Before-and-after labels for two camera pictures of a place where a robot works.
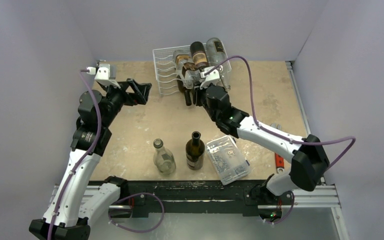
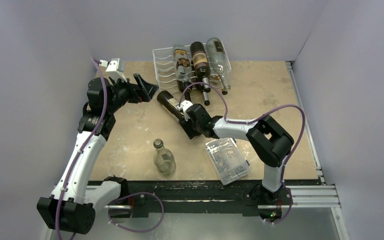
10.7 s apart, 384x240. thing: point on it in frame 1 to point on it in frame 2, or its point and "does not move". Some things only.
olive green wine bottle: (199, 55) does not move
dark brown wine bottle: (195, 152) to (162, 98)
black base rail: (249, 197) does not move
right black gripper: (198, 91) to (188, 124)
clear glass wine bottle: (217, 56) does not move
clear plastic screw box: (229, 163) does not move
